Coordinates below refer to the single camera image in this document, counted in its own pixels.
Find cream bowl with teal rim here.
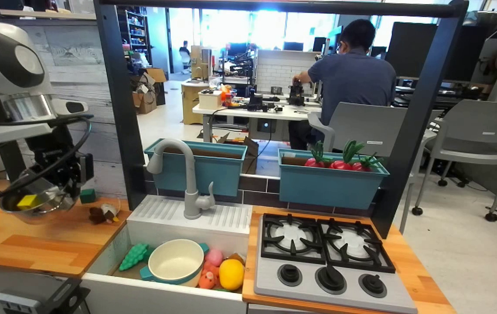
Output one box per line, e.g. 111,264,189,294
149,239,205,287

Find brown plush toy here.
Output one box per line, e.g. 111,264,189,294
90,208,119,226

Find grey chair at right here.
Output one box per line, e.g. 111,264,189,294
402,100,497,226

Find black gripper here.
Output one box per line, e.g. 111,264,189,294
27,124,95,199

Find stainless steel pot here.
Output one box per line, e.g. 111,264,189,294
0,178,76,215

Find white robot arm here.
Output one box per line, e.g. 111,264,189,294
0,23,93,201

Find grey toy faucet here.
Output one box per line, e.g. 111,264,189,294
147,138,215,220

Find yellow block in pot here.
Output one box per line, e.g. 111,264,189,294
18,194,39,212

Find grey office chair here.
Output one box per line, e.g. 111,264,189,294
308,103,407,157

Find black metal frame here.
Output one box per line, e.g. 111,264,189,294
93,0,470,238

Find yellow toy lemon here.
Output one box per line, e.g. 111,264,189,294
220,259,245,292

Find green toy corn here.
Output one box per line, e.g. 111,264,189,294
119,243,151,273

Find red toy radishes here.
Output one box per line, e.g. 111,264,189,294
306,142,379,171

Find teal planter box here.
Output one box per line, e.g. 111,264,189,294
156,142,248,198
280,151,390,210

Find seated person in blue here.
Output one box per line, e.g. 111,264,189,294
295,20,397,126

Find right teal planter box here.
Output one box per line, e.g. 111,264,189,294
280,151,390,210

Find left teal planter box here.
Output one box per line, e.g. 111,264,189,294
156,142,248,198

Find pink toy fruit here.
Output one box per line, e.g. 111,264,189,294
198,250,224,290

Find toy stove top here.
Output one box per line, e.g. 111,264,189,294
255,215,417,314

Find white toy sink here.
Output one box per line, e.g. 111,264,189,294
83,196,254,314

